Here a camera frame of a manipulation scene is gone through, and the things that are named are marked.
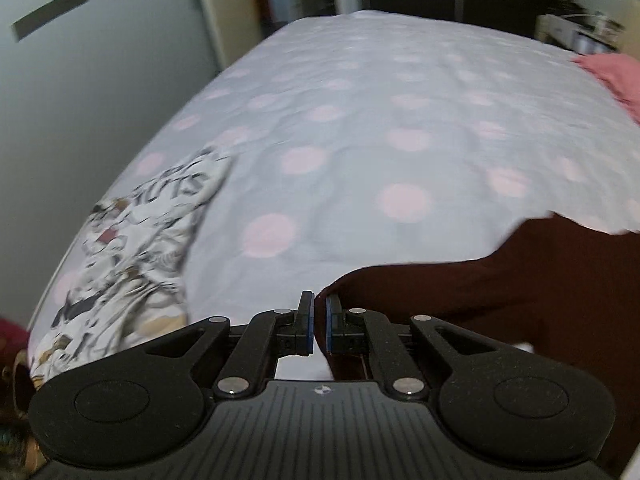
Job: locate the pink pillow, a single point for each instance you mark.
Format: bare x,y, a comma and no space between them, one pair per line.
620,77

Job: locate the dark wall plate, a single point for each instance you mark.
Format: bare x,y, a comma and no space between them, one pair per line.
50,14

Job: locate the white nightstand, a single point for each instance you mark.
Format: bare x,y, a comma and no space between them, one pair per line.
562,30

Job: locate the polka-dot bed sheet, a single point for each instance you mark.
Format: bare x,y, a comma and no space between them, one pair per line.
375,110

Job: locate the cream door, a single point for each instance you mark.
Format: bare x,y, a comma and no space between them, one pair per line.
225,10

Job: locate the white printed garment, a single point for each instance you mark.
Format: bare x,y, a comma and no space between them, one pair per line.
130,250

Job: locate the maroon garment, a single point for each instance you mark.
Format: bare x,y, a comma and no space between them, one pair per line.
500,285

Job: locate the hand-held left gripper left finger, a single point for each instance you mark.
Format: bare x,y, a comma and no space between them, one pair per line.
307,327

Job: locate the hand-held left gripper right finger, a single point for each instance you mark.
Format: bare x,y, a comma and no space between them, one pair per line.
330,327

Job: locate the dark red cloth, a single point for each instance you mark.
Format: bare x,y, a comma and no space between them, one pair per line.
11,335

